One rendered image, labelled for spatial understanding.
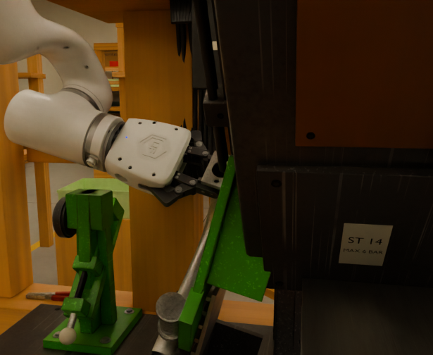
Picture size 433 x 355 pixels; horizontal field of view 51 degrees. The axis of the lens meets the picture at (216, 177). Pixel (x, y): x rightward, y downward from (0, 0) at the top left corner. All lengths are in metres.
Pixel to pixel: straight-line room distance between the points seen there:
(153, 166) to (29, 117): 0.19
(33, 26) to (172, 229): 0.49
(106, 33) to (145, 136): 10.70
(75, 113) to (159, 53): 0.29
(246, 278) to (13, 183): 0.72
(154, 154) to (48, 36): 0.20
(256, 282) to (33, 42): 0.40
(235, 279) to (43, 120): 0.35
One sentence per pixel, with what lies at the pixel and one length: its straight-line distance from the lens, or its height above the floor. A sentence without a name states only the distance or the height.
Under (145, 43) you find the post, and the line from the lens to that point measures 0.92.
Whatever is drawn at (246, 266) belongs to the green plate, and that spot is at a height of 1.14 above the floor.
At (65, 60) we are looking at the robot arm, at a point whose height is 1.39.
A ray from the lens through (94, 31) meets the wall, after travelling 11.44.
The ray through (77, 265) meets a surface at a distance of 0.85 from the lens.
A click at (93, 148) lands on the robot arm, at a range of 0.65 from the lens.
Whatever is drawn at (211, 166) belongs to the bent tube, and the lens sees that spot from 0.62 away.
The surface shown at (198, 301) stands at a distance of 0.55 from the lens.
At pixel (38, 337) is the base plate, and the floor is 0.90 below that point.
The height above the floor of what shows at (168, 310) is 1.08.
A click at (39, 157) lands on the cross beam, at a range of 1.14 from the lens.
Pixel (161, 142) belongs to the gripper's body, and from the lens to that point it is 0.64.
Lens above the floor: 1.34
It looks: 10 degrees down
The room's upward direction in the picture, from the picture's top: straight up
